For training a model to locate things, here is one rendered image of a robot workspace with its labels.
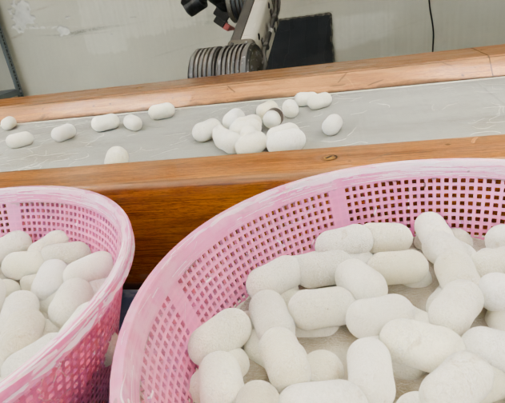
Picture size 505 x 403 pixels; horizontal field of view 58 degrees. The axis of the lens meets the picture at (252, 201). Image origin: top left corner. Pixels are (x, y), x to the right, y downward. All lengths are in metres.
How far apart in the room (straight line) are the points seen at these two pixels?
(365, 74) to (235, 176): 0.39
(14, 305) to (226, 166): 0.16
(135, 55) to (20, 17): 0.67
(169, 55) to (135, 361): 2.54
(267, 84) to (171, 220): 0.38
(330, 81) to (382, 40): 1.93
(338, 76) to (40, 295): 0.50
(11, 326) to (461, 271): 0.22
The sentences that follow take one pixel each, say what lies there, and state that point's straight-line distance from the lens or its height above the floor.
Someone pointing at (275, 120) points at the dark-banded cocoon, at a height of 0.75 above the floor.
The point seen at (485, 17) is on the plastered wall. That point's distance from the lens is 2.69.
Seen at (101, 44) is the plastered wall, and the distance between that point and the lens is 2.81.
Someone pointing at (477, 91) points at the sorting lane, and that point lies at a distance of 0.62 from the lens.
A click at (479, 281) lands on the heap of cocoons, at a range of 0.24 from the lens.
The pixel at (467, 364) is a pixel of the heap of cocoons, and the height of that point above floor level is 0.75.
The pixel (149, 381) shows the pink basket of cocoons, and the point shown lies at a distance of 0.18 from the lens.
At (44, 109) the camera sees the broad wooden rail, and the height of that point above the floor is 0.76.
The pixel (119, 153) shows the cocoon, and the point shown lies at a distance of 0.44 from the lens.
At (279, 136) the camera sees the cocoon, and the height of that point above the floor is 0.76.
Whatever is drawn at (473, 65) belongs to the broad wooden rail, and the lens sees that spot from 0.69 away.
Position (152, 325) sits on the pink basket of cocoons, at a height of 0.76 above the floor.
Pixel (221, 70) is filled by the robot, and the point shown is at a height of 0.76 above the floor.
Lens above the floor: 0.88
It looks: 24 degrees down
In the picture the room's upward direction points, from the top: 8 degrees counter-clockwise
